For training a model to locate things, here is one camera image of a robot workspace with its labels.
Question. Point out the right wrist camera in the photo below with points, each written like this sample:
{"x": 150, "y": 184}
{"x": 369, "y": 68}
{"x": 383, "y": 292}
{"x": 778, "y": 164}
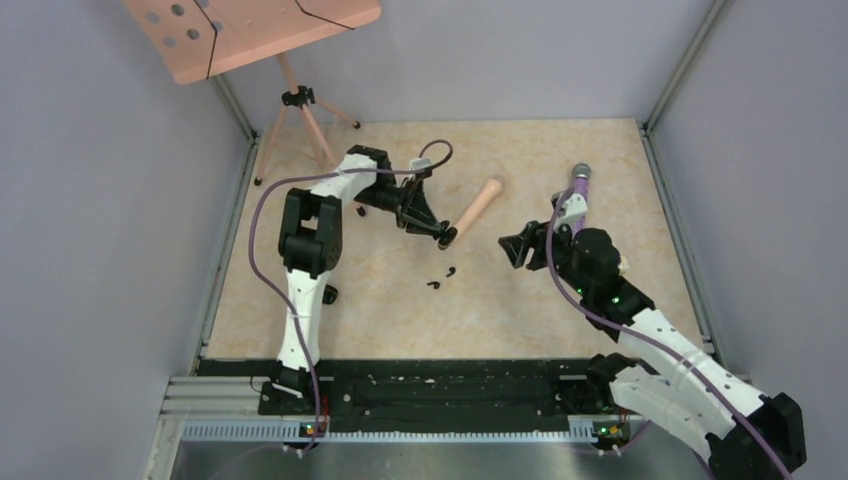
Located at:
{"x": 570, "y": 209}

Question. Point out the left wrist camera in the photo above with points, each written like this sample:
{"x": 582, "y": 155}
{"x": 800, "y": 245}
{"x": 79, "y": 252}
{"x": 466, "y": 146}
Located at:
{"x": 421, "y": 167}

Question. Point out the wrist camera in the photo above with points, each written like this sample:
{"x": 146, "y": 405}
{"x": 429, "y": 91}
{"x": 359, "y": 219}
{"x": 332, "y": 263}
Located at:
{"x": 570, "y": 209}
{"x": 421, "y": 167}

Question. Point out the black glossy earbud charging case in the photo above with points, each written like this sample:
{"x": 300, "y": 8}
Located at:
{"x": 447, "y": 237}

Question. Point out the purple glitter microphone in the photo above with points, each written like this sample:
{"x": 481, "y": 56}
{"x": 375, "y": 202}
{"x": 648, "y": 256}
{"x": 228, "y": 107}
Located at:
{"x": 581, "y": 174}

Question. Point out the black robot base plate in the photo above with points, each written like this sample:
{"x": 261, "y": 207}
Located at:
{"x": 448, "y": 396}

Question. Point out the black case lid piece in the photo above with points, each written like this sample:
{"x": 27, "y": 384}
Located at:
{"x": 330, "y": 295}

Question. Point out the pink wooden flute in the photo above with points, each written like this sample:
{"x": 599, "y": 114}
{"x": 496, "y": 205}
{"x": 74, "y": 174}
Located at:
{"x": 490, "y": 190}

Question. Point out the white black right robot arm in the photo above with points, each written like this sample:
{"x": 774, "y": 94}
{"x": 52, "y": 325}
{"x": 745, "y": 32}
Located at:
{"x": 735, "y": 430}

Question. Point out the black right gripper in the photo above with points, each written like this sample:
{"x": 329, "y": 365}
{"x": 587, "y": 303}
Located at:
{"x": 535, "y": 234}

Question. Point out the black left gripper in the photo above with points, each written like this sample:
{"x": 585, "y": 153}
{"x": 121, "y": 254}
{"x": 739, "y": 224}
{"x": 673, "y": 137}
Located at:
{"x": 411, "y": 208}

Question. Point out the grey slotted cable duct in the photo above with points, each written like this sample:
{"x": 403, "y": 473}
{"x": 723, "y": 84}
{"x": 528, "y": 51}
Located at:
{"x": 256, "y": 431}

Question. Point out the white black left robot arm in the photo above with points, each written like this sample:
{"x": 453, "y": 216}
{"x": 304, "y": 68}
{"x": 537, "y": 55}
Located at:
{"x": 311, "y": 244}

